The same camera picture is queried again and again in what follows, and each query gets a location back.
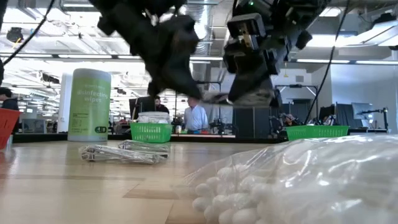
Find silver nail clipper packet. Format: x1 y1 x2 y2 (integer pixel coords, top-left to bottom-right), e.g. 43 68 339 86
118 139 172 157
78 144 166 166

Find red plastic basket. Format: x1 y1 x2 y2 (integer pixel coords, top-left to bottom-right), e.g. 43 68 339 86
0 108 22 151

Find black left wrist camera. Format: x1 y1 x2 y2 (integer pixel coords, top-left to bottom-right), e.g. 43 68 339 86
160 14 200 47

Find black partition panel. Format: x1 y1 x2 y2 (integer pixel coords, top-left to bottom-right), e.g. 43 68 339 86
318 104 354 125
232 105 318 139

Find long horizontal light bar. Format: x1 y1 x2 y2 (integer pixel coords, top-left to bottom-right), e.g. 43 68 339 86
0 52 398 65

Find green disinfecting wipes canister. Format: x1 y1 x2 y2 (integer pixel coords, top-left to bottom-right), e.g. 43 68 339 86
67 68 112 142

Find black background rig frame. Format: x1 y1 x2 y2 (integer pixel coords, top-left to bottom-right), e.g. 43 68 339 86
274 83 319 125
175 80 222 125

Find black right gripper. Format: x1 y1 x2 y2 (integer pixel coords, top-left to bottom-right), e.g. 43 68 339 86
223 0 313 109

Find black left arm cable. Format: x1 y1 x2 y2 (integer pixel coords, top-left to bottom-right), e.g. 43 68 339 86
2 0 56 66

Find green plastic basket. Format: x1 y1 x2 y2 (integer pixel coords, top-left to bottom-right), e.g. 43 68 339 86
285 124 350 142
129 122 174 144

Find black jointed arm stand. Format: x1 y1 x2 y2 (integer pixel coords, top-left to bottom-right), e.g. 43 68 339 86
356 107 389 130

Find black background monitor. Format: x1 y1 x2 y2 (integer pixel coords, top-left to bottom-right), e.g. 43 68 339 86
129 96 156 121

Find silver ribbed ceiling duct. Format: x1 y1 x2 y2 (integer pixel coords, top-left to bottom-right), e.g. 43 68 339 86
186 2 216 82

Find grey background monitor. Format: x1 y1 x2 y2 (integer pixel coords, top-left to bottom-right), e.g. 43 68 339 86
351 102 374 121

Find black aluminium table frame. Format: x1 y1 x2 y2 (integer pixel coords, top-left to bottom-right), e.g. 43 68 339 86
12 132 389 144

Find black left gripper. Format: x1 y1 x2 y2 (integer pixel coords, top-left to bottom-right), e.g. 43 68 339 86
96 0 203 101

